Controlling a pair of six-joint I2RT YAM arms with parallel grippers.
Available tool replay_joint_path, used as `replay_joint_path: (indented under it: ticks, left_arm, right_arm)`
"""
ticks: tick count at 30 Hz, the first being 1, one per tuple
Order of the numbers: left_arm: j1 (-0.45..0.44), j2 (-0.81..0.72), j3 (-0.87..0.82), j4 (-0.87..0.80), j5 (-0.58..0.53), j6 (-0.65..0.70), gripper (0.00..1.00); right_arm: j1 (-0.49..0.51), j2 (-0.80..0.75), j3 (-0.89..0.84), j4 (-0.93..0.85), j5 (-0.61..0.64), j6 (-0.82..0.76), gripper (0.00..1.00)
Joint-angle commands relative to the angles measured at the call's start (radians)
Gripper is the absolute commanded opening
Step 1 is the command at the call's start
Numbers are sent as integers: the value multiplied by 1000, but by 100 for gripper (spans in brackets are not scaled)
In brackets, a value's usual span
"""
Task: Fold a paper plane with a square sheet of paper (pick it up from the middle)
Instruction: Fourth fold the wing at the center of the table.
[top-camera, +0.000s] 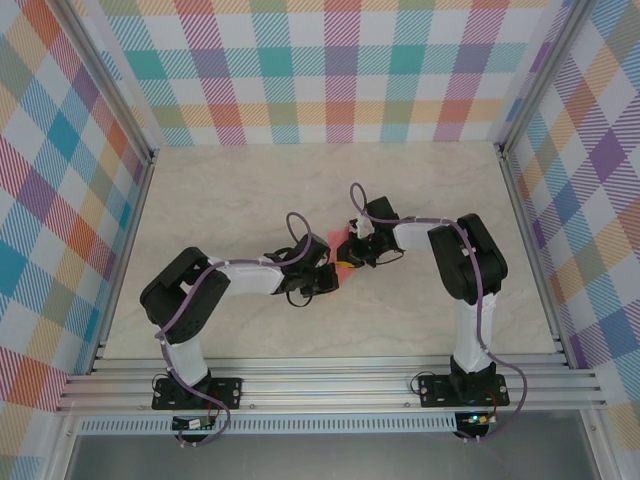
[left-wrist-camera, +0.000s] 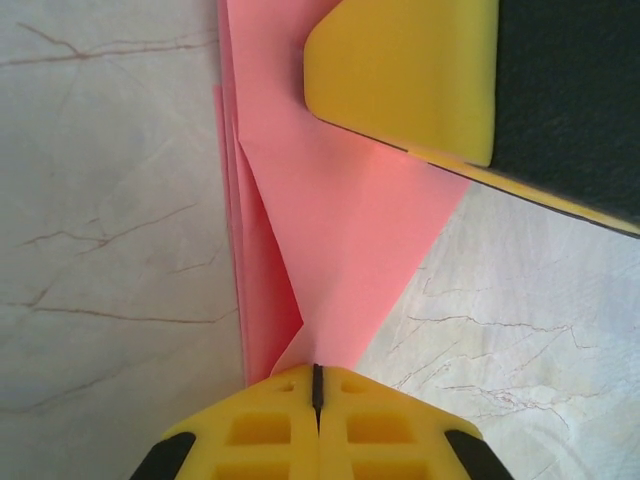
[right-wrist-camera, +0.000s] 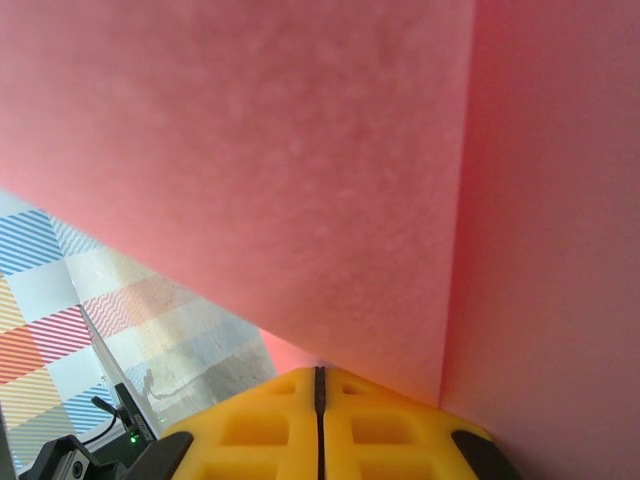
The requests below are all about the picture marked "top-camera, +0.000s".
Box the pink cloth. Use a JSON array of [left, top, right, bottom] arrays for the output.
[[326, 224, 362, 285]]

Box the aluminium mounting rail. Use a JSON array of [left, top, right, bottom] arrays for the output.
[[54, 353, 609, 414]]

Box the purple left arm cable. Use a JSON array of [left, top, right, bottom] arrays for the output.
[[156, 211, 315, 449]]

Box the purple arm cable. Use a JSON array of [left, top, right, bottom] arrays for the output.
[[348, 182, 529, 445], [156, 211, 315, 449]]

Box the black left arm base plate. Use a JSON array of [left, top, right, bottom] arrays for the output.
[[151, 377, 245, 412]]

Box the slotted grey cable duct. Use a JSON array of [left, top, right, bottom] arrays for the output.
[[78, 412, 459, 435]]

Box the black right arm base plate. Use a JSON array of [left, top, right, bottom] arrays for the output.
[[417, 373, 511, 409]]

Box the aluminium side rail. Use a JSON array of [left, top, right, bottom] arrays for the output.
[[497, 144, 576, 371], [87, 149, 160, 376]]

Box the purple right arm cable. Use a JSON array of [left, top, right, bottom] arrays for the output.
[[348, 182, 529, 445]]

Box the aluminium corner post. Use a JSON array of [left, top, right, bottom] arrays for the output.
[[49, 0, 160, 164], [493, 0, 596, 156]]

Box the aluminium frame leg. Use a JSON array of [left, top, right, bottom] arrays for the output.
[[579, 407, 619, 480], [44, 412, 84, 480]]

